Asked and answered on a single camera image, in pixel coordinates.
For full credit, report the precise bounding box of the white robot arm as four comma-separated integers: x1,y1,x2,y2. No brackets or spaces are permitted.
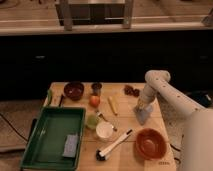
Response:
134,70,213,171

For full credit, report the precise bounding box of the wooden chair frame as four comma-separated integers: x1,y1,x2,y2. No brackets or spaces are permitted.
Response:
54,0,134,30

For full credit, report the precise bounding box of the green-handled utensil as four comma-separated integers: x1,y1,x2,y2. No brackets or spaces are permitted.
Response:
46,89,52,106

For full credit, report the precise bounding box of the orange plastic bowl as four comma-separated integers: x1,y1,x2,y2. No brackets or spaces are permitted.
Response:
134,128,167,160

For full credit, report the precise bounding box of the metal spoon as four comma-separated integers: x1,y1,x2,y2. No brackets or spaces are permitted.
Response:
96,111,117,132

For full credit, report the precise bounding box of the white paper cup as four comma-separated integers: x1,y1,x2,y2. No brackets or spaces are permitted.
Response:
96,122,113,140

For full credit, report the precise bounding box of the black-handled utensil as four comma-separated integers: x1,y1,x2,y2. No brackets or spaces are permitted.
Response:
58,94,65,107

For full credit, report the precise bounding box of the grey sponge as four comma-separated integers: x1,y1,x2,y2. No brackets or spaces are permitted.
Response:
62,134,78,157

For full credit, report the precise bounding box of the dark red bowl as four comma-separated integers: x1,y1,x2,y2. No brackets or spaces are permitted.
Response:
64,82,84,101

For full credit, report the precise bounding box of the grey towel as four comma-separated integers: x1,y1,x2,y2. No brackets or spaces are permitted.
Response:
134,105,153,125

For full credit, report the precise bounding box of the brown grape bunch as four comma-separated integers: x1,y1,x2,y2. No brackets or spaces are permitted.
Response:
124,85,140,97

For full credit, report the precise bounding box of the green plastic cup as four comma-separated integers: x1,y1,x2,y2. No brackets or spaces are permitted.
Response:
86,115,99,130

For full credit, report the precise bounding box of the small metal cup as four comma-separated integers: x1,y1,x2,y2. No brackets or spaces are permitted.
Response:
91,82,102,96

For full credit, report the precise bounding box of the green plastic tray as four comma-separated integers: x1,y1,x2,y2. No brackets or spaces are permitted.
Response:
20,107,86,171

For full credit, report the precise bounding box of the black floor cable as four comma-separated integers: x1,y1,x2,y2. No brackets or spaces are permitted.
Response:
0,112,38,143

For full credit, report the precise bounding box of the black power cable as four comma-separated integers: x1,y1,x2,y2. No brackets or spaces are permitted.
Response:
169,143,183,166

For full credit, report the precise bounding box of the white dish brush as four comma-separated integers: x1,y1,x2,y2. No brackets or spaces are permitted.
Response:
96,129,133,161

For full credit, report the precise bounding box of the orange peach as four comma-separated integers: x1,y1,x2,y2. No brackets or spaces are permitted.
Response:
89,95,100,107

